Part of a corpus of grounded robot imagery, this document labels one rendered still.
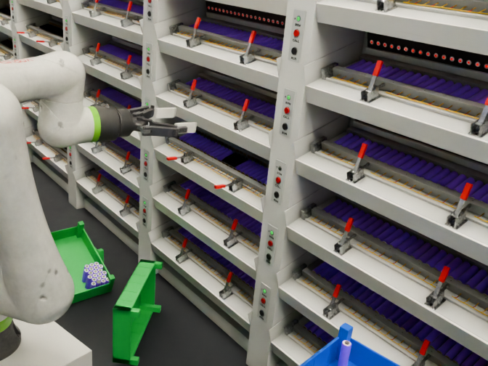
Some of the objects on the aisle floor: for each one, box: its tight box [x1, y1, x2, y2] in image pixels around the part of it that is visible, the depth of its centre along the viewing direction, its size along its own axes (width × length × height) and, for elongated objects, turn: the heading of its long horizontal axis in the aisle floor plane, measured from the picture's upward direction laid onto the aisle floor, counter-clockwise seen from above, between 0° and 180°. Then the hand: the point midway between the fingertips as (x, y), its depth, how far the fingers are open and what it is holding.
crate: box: [51, 221, 115, 304], centre depth 205 cm, size 30×20×8 cm
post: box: [246, 0, 365, 366], centre depth 145 cm, size 20×9×176 cm, turn 117°
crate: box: [113, 259, 163, 365], centre depth 180 cm, size 8×30×20 cm, turn 161°
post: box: [138, 0, 207, 274], centre depth 194 cm, size 20×9×176 cm, turn 117°
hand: (179, 120), depth 157 cm, fingers open, 11 cm apart
